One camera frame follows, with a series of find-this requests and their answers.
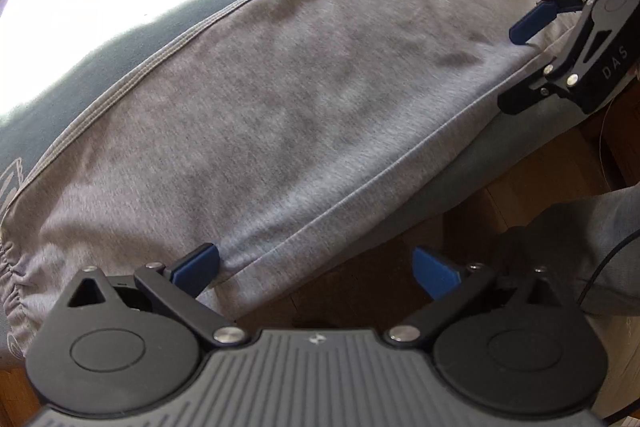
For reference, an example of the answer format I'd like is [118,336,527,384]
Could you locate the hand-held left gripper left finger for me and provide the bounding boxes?
[67,243,251,350]

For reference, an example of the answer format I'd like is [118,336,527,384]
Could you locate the person's grey trouser leg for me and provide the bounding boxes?
[495,187,640,323]

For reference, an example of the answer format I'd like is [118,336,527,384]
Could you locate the grey drawstring sweatpants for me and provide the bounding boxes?
[0,0,586,358]

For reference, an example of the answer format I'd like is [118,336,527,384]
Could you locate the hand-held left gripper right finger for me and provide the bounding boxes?
[384,247,558,350]

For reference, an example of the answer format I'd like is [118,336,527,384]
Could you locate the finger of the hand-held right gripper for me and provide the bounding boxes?
[510,0,606,45]
[499,2,601,115]

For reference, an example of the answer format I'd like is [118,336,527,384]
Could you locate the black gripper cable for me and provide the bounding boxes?
[579,227,640,308]

